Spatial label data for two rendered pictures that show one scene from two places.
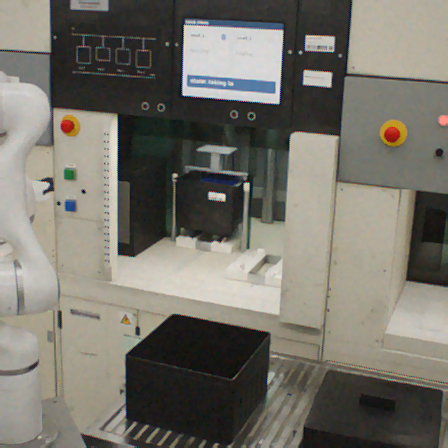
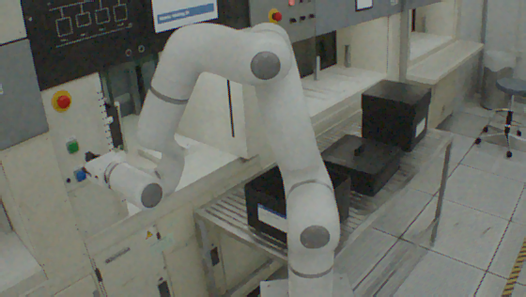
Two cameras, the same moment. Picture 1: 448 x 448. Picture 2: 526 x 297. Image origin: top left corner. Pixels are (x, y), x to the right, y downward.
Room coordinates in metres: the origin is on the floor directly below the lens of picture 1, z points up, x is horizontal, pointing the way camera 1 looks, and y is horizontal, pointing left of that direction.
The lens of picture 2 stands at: (1.27, 1.28, 1.71)
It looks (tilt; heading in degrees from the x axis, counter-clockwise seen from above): 26 degrees down; 293
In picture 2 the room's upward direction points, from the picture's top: 4 degrees counter-clockwise
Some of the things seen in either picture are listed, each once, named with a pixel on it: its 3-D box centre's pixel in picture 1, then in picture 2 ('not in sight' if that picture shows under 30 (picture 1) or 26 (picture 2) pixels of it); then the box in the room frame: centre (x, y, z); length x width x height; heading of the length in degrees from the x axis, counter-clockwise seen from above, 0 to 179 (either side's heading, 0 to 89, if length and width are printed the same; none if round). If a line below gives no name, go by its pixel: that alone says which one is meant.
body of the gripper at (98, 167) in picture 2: (25, 191); (108, 169); (2.03, 0.55, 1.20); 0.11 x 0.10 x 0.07; 160
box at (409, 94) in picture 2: not in sight; (395, 114); (1.40, -0.79, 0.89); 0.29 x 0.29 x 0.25; 74
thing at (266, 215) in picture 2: (199, 375); (298, 201); (1.67, 0.04, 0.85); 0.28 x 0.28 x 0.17; 69
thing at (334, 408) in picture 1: (375, 420); (359, 159); (1.53, -0.37, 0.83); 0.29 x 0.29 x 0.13; 72
